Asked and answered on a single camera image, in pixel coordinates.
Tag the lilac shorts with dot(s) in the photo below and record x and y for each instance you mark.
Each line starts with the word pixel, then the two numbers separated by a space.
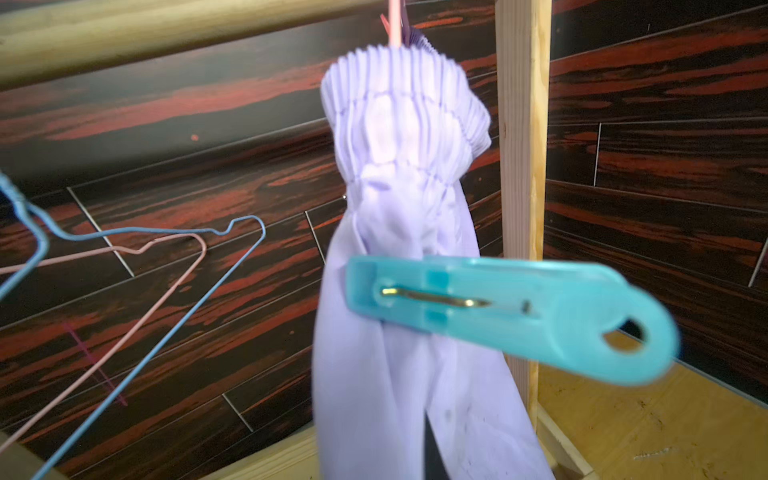
pixel 390 402

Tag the pink clothespin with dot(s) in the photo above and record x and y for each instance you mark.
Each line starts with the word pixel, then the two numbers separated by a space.
pixel 385 23

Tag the cyan clothespin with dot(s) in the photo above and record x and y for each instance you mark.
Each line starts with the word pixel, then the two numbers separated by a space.
pixel 584 318

